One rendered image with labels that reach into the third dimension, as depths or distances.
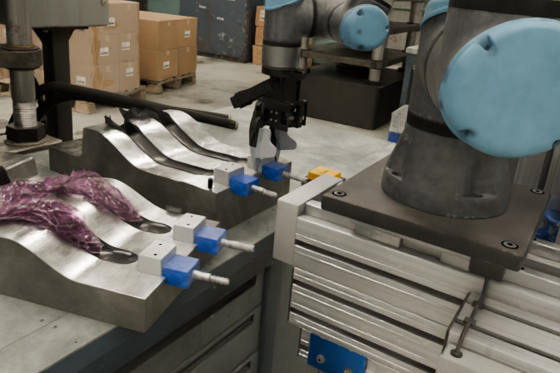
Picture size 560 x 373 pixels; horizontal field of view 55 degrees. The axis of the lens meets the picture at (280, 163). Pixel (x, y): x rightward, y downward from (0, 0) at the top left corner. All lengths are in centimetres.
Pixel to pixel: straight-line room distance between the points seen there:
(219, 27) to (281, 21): 721
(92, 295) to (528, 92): 60
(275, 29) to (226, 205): 34
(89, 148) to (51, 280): 46
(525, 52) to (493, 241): 22
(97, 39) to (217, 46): 360
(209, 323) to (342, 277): 46
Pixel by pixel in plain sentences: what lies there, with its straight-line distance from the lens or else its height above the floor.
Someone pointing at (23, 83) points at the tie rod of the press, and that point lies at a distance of 158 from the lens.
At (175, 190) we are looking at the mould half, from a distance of 106.
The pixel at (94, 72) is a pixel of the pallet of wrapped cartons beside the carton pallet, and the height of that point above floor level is 36.
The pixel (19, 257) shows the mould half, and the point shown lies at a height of 87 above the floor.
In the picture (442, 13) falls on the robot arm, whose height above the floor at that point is 125.
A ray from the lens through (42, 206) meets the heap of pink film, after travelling 89.
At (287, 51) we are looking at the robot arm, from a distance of 103.
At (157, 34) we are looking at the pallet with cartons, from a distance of 566.
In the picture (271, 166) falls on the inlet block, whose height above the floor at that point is 90.
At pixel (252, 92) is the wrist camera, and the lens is 109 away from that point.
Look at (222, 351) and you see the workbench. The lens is 120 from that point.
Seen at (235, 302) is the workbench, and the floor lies 62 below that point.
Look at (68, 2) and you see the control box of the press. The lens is 179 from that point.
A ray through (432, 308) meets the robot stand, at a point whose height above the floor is 92.
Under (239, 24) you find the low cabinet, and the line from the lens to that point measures 804.
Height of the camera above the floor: 127
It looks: 19 degrees down
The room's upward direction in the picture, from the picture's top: 5 degrees clockwise
